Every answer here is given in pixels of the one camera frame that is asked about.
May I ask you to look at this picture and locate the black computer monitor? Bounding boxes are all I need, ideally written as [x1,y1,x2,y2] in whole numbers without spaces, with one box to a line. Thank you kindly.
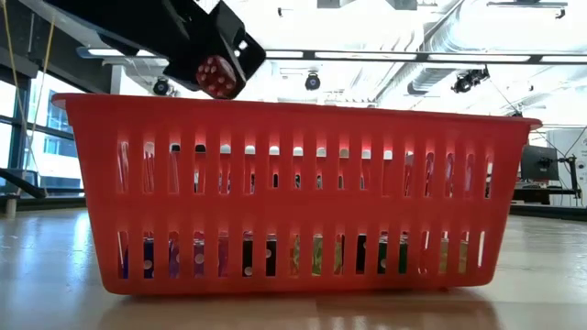
[520,145,560,182]

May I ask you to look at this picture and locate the black overhead beam light strips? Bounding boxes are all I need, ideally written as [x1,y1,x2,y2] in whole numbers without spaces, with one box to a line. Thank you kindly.
[75,45,587,66]

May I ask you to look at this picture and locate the red slotted plastic basket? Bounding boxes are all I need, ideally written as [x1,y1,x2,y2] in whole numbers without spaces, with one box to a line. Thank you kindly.
[50,93,543,296]

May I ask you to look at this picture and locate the purple die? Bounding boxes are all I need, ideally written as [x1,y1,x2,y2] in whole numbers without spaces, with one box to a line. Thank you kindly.
[168,231,205,278]

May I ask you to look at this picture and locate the dark blue die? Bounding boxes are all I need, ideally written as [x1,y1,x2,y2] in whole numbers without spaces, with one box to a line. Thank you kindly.
[119,233,155,280]

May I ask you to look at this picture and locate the crimson die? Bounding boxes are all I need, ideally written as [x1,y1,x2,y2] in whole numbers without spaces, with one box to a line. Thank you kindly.
[218,233,229,277]

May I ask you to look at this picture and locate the dark brown die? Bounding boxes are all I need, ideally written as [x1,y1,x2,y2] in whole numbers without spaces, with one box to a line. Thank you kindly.
[242,233,277,278]

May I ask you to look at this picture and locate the black ceiling camera mount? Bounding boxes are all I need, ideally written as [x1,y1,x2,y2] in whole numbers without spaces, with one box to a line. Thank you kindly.
[451,66,491,95]

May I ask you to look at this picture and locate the red die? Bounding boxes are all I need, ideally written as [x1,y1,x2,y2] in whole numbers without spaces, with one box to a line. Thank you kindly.
[195,54,238,100]

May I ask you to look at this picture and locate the green die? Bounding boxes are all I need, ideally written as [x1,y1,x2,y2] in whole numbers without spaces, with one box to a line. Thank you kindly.
[377,233,409,276]

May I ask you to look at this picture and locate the black office desk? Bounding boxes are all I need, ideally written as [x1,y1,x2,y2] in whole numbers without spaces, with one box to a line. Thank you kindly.
[511,186,583,206]

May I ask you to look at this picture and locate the pale translucent die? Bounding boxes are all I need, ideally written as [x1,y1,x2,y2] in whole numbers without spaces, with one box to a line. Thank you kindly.
[291,234,324,277]

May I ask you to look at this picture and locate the yellow extension cord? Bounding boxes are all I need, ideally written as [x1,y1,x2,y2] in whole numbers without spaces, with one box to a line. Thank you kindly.
[1,0,59,196]

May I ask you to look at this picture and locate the black die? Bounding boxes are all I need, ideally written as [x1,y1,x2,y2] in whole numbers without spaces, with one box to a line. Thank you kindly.
[357,234,368,275]

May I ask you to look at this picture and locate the pale yellow die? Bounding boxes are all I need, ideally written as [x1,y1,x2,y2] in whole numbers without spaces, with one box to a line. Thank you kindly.
[438,236,470,275]

